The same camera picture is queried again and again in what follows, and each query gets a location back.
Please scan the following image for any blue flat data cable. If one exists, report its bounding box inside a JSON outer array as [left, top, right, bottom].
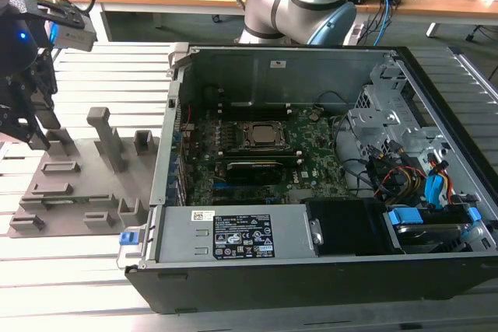
[[426, 152, 454, 211]]

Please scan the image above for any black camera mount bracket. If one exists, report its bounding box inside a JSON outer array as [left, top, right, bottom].
[[9, 0, 87, 32]]

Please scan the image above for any silver metal drive cage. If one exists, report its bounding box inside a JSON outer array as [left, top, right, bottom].
[[345, 63, 452, 169]]

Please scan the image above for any silver CPU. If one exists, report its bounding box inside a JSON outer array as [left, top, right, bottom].
[[251, 124, 281, 145]]

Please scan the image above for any grey parts rack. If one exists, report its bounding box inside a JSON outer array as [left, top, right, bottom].
[[7, 106, 163, 239]]

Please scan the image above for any coloured power wire bundle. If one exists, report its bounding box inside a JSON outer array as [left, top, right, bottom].
[[367, 155, 427, 199]]

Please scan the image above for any black graphics card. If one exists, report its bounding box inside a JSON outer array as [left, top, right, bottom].
[[224, 159, 284, 186]]

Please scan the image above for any silver chipset heatsink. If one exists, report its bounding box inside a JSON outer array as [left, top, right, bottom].
[[288, 189, 314, 204]]

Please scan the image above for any grey power supply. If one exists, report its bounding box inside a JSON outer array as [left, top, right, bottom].
[[155, 204, 322, 264]]

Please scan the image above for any blue case latch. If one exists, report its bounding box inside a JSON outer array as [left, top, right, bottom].
[[119, 230, 140, 247]]

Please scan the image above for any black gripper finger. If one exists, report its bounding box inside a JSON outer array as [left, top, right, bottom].
[[33, 51, 62, 131], [0, 106, 51, 151]]

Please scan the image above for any black RAM slot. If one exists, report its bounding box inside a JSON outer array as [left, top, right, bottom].
[[218, 153, 305, 159], [217, 107, 292, 114], [218, 145, 300, 152], [217, 115, 292, 121]]

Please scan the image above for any thin blue cable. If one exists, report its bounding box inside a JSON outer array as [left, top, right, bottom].
[[373, 0, 395, 47]]

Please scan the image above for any green motherboard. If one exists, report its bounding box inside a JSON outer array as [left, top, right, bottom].
[[178, 108, 351, 207]]

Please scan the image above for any black open PC case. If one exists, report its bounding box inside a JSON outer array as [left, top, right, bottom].
[[116, 42, 498, 316]]

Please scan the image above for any metal CPU socket cover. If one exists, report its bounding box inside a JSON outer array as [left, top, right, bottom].
[[237, 120, 293, 151]]

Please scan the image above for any white power strip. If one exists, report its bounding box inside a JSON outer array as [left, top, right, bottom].
[[343, 22, 366, 46]]

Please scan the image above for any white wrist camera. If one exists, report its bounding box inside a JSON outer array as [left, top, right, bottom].
[[49, 20, 98, 53]]

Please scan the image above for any black plastic fan shroud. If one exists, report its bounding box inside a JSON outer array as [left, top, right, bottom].
[[304, 198, 392, 257]]

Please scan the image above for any blue disk carrier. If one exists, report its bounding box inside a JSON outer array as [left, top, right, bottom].
[[383, 207, 483, 255]]

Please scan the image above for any hard disk drive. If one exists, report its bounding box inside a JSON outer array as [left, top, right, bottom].
[[396, 222, 474, 253]]

